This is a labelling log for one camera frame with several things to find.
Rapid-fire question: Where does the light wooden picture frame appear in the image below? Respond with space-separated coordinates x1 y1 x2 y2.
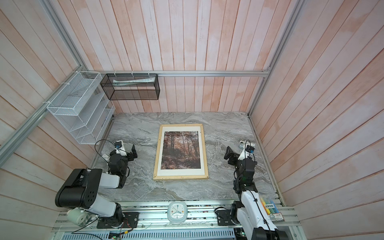
152 123 210 181

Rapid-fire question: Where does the white photo mat board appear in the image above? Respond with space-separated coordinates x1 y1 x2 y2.
155 125 207 178

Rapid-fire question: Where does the autumn forest photo print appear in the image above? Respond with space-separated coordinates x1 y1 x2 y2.
161 131 202 170

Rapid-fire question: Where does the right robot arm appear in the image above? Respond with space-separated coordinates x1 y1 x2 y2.
224 146 289 240

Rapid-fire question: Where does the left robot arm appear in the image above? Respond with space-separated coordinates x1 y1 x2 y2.
55 141 138 228

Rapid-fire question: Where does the small white square tag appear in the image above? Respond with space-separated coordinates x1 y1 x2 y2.
102 154 110 162

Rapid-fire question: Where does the small white grey device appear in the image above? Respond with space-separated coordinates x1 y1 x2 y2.
239 141 256 149

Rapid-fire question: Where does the pack of coloured highlighters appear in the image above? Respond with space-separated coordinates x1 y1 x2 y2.
260 197 285 223

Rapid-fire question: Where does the white tape roll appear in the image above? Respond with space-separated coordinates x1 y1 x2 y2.
67 208 92 227

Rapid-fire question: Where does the white desk clock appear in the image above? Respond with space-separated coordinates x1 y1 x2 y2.
167 201 188 224

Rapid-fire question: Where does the paper in black basket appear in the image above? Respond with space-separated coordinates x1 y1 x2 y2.
112 77 156 87

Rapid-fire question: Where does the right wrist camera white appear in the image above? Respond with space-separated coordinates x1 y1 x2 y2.
238 146 255 161

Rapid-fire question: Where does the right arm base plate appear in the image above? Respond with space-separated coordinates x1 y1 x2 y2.
215 209 238 226

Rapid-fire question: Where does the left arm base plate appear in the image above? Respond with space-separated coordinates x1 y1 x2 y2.
97 212 139 229

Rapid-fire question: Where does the white wire mesh shelf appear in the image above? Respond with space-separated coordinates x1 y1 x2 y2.
47 71 115 145

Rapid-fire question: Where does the black wire mesh basket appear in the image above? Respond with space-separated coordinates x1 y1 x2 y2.
101 73 161 101

